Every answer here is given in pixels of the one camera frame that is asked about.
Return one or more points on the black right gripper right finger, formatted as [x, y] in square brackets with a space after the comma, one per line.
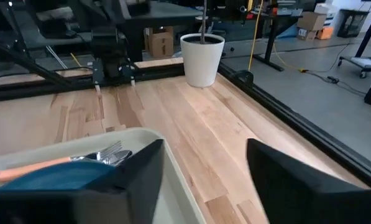
[297, 193]

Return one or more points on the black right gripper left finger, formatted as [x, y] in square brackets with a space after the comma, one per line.
[79, 205]

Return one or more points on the blue plate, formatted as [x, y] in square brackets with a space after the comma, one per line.
[57, 177]

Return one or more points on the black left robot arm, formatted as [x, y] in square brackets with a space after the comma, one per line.
[109, 46]

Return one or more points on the beige plastic tray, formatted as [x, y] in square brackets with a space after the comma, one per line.
[179, 205]

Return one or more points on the wheeled dolly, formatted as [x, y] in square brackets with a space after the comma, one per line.
[363, 63]

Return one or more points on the black standing desk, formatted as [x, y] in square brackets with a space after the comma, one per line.
[272, 43]

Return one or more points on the small cardboard box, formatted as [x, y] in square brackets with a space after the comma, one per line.
[306, 34]

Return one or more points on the white plant pot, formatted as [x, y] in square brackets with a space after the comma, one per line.
[202, 62]

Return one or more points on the orange box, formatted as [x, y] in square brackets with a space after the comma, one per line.
[325, 33]

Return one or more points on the brown cardboard box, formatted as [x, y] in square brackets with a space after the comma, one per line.
[160, 45]
[312, 21]

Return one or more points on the black cabinet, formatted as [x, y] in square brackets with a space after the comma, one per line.
[352, 22]

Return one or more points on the grey desk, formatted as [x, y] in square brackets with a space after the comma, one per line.
[163, 14]

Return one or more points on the black aluminium table frame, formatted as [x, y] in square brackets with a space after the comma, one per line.
[297, 121]

